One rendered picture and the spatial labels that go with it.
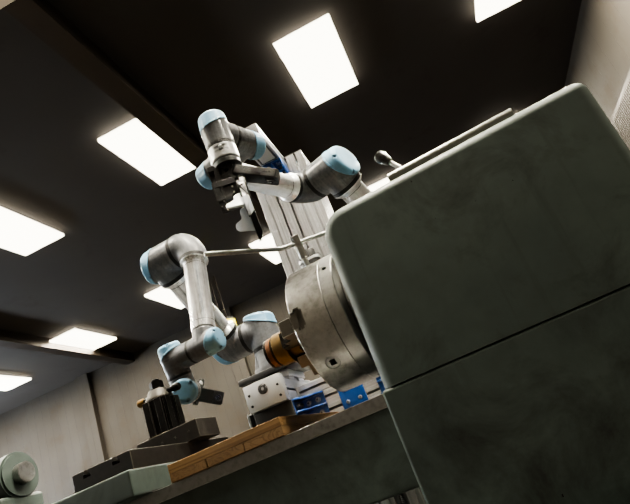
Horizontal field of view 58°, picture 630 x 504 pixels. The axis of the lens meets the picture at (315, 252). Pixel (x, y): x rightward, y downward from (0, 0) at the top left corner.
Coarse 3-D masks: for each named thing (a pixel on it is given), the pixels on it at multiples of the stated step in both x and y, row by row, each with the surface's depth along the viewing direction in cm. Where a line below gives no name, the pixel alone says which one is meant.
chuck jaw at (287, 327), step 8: (296, 312) 129; (288, 320) 131; (296, 320) 128; (304, 320) 127; (280, 328) 131; (288, 328) 130; (296, 328) 128; (280, 336) 139; (288, 336) 130; (296, 336) 132; (288, 344) 136; (296, 344) 138
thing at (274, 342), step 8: (272, 336) 144; (264, 344) 144; (272, 344) 141; (280, 344) 140; (264, 352) 142; (272, 352) 142; (280, 352) 140; (288, 352) 140; (296, 352) 141; (272, 360) 142; (280, 360) 141; (288, 360) 141; (296, 360) 142
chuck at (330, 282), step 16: (320, 272) 131; (336, 272) 132; (336, 288) 126; (336, 304) 124; (336, 320) 124; (352, 320) 126; (352, 336) 124; (352, 352) 125; (368, 352) 125; (368, 368) 128
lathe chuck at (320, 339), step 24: (312, 264) 137; (288, 288) 133; (312, 288) 129; (288, 312) 129; (312, 312) 126; (312, 336) 126; (336, 336) 124; (312, 360) 127; (336, 384) 130; (360, 384) 135
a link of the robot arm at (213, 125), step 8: (208, 112) 146; (216, 112) 147; (200, 120) 147; (208, 120) 145; (216, 120) 145; (224, 120) 147; (200, 128) 147; (208, 128) 145; (216, 128) 144; (224, 128) 145; (232, 128) 148; (208, 136) 144; (216, 136) 143; (224, 136) 144; (232, 136) 147; (208, 144) 144
